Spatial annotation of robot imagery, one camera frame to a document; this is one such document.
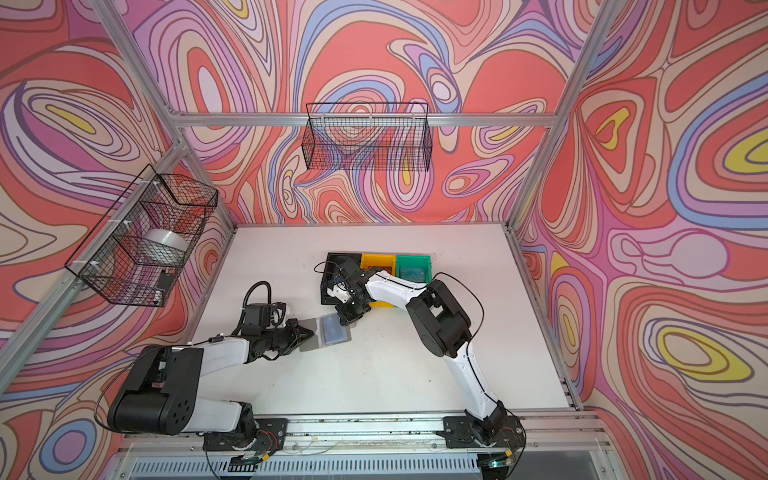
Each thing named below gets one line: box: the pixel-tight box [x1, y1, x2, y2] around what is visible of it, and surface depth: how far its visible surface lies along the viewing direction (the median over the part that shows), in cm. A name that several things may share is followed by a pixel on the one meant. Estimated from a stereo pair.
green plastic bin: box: [396, 255, 433, 284], surface depth 103 cm
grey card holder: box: [299, 313, 352, 352], surface depth 92 cm
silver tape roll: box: [144, 229, 190, 252], surface depth 75 cm
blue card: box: [322, 314, 348, 343], surface depth 93 cm
